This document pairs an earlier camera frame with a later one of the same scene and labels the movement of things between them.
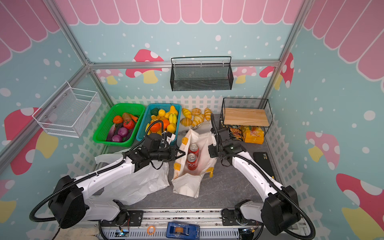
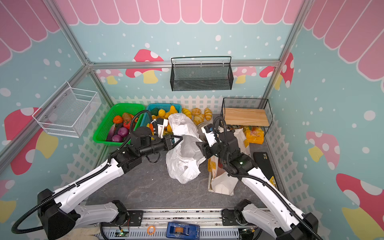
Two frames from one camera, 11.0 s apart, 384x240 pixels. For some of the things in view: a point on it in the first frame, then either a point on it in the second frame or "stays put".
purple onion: [123, 131] stays put
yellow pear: [173, 110] stays put
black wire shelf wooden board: [246, 112] stays put
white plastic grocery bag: [131, 189] → [185, 156]
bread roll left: [186, 113] stays put
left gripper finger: [180, 151] → [178, 141]
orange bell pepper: [117, 119] stays put
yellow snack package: [254, 135] stays put
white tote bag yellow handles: [191, 167] → [219, 180]
